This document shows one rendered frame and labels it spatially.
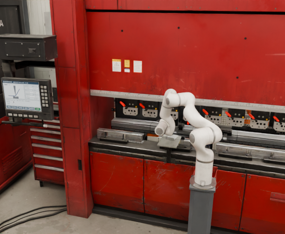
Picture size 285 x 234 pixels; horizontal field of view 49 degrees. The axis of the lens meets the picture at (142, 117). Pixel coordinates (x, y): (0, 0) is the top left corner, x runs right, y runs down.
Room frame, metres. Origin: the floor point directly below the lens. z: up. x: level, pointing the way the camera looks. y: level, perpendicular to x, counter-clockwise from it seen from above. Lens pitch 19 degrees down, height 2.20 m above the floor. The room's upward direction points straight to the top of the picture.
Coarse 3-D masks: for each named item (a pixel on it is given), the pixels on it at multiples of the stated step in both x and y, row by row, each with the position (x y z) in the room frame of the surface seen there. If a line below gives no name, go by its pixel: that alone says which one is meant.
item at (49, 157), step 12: (36, 120) 3.45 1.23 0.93; (48, 120) 3.38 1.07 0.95; (36, 132) 3.46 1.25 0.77; (48, 132) 3.39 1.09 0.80; (36, 144) 3.44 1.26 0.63; (48, 144) 3.42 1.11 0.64; (60, 144) 3.37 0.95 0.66; (36, 156) 3.44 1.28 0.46; (48, 156) 3.40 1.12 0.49; (60, 156) 3.37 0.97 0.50; (36, 168) 3.47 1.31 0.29; (48, 168) 3.40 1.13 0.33; (60, 168) 3.37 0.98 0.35; (48, 180) 3.43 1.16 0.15; (60, 180) 3.38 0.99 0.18
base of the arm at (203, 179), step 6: (198, 162) 1.96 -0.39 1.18; (198, 168) 1.95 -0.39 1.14; (204, 168) 1.93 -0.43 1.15; (210, 168) 1.94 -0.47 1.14; (198, 174) 1.95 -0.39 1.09; (204, 174) 1.93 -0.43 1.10; (210, 174) 1.94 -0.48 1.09; (192, 180) 2.00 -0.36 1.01; (198, 180) 1.95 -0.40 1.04; (204, 180) 1.93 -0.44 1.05; (210, 180) 1.95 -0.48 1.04; (198, 186) 1.92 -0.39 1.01; (204, 186) 1.92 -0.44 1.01; (210, 186) 1.92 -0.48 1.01
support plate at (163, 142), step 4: (164, 136) 2.83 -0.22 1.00; (180, 136) 2.83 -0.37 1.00; (160, 140) 2.74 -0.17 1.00; (164, 140) 2.74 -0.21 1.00; (168, 140) 2.74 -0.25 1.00; (172, 140) 2.74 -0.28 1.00; (176, 140) 2.74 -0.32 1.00; (160, 144) 2.64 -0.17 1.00; (164, 144) 2.64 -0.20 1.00; (168, 144) 2.65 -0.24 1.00; (172, 144) 2.65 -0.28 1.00; (176, 144) 2.65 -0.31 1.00
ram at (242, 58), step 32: (96, 32) 3.05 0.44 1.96; (128, 32) 2.96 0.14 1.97; (160, 32) 2.88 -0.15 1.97; (192, 32) 2.80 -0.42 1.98; (224, 32) 2.72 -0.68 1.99; (256, 32) 2.65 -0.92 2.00; (96, 64) 3.06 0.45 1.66; (160, 64) 2.88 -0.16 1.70; (192, 64) 2.79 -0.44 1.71; (224, 64) 2.72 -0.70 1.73; (256, 64) 2.64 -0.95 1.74; (128, 96) 2.96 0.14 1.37; (224, 96) 2.71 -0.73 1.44; (256, 96) 2.63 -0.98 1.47
